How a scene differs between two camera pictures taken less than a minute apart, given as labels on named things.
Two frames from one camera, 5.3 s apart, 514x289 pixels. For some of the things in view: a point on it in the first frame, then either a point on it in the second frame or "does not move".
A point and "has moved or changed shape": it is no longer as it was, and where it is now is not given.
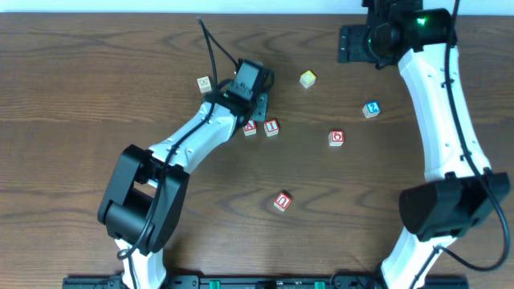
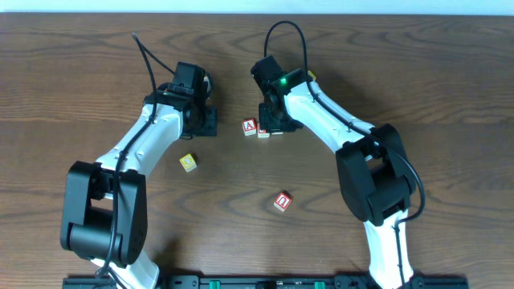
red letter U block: x=282 y=201 does not move
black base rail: x=263 y=282 does not move
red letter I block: x=271 y=128 has moved or changed shape
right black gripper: x=349 y=44 -> x=273 y=120
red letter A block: x=250 y=128 does not move
